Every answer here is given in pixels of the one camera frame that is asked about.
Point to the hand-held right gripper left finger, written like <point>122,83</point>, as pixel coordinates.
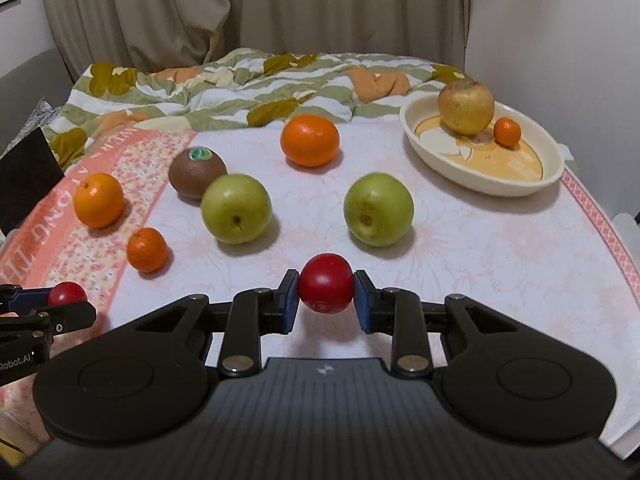
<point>289,305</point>

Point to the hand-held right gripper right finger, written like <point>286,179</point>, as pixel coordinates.
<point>362,305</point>

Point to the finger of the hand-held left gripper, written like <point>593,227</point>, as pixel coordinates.
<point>70,317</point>
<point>30,299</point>

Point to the small red tomato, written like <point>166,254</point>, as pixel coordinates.
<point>67,292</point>
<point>325,280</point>

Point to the green apple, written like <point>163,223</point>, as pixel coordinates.
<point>235,207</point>
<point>377,207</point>

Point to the medium orange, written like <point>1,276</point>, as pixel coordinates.
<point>99,200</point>

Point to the brown kiwi with green sticker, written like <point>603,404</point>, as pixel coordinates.
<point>192,172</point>

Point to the large orange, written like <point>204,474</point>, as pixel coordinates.
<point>310,140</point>

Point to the cream oval dish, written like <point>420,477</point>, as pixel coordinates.
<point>500,175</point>

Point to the small mandarin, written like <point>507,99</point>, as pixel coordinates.
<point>147,250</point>
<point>507,132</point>

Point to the black panel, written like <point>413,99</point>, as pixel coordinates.
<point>27,185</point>

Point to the pink floral bed sheet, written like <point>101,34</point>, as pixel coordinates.
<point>475,260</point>

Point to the green striped floral quilt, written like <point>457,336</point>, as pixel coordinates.
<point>300,90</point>

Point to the yellowish onion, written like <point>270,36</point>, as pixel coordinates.
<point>465,107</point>

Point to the grey upholstered furniture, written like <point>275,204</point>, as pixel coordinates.
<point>30,75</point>

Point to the beige curtain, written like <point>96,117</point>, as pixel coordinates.
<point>250,5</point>

